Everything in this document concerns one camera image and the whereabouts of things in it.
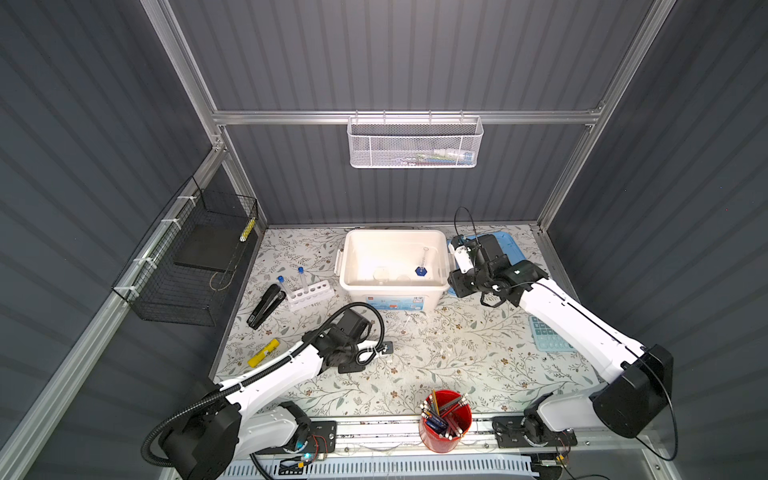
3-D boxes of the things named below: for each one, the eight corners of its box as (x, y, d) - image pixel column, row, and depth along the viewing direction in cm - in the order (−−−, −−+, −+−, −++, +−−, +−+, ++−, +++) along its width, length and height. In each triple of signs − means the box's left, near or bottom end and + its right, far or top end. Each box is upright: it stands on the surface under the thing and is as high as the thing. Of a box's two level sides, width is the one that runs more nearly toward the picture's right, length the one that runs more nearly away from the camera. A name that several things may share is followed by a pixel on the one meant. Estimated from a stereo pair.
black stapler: (246, 323, 96) (238, 315, 91) (279, 292, 103) (274, 283, 99) (254, 330, 94) (247, 322, 90) (288, 298, 102) (283, 289, 97)
